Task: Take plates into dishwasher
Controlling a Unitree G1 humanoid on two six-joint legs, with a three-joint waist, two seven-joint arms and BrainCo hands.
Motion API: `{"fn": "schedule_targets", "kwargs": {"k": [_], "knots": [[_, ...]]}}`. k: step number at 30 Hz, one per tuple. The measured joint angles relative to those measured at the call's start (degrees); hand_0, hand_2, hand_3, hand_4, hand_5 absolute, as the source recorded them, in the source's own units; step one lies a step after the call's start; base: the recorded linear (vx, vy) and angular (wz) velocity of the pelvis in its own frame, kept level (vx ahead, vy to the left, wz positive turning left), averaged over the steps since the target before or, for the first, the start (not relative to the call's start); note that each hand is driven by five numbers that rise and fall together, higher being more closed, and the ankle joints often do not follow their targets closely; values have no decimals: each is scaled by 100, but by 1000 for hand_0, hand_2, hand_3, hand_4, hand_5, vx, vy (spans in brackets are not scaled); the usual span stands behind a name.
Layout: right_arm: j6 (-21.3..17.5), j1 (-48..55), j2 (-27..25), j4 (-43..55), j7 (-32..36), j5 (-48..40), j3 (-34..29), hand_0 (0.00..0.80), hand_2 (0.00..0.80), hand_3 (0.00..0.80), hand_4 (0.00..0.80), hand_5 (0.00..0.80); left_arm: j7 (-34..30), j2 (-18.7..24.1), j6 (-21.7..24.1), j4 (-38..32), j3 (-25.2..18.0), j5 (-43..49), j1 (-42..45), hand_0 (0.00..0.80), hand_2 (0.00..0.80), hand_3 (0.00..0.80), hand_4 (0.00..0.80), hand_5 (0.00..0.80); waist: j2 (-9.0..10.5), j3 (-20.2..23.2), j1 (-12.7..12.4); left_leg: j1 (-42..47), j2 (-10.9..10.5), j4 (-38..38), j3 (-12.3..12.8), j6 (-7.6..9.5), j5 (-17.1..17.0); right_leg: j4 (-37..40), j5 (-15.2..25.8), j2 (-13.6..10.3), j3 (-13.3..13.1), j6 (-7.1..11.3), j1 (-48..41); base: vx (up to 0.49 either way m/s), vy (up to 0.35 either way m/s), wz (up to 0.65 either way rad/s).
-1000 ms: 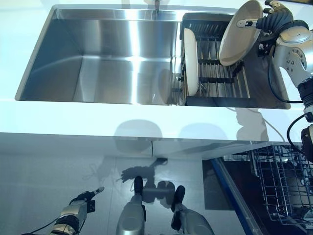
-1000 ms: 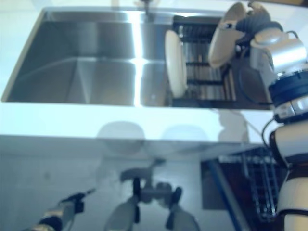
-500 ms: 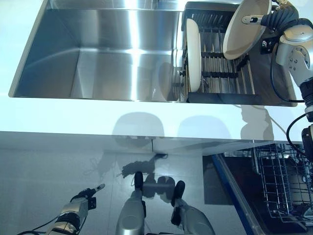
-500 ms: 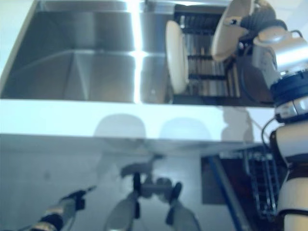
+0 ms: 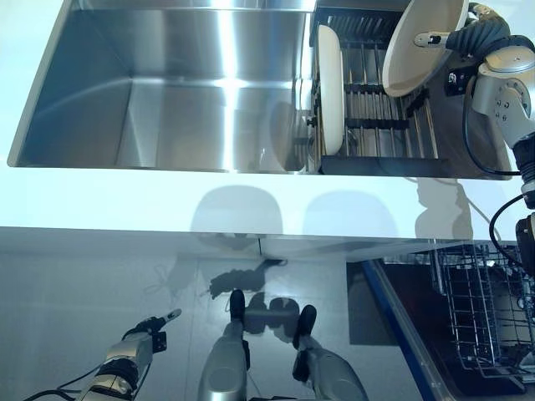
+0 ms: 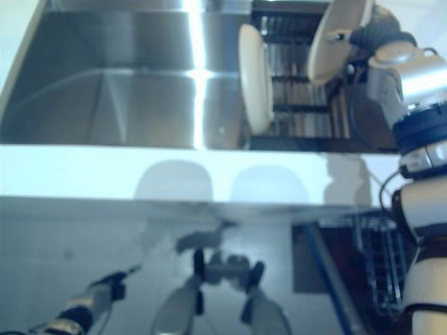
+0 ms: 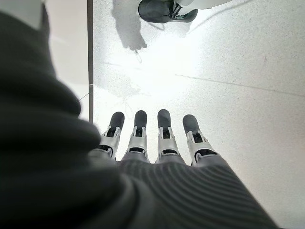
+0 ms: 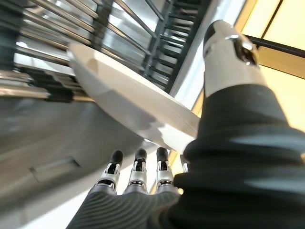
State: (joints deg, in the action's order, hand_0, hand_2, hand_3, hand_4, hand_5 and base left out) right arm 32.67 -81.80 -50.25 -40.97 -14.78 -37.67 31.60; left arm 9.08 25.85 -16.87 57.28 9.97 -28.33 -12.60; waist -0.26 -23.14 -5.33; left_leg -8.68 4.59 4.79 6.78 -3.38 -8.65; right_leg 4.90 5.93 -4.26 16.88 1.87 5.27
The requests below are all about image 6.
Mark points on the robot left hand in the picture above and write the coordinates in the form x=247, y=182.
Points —
x=94, y=300

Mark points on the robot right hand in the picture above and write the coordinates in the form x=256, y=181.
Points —
x=380, y=31

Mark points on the beige round plate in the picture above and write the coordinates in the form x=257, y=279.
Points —
x=256, y=80
x=331, y=52

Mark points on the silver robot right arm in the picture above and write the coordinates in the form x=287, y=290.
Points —
x=419, y=80

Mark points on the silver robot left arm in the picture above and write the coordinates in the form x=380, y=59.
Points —
x=52, y=328

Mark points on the robot left leg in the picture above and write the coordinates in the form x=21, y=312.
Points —
x=178, y=307

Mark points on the black dish drying rack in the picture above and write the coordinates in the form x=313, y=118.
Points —
x=297, y=104

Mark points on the stainless steel sink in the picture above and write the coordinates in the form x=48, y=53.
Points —
x=122, y=76

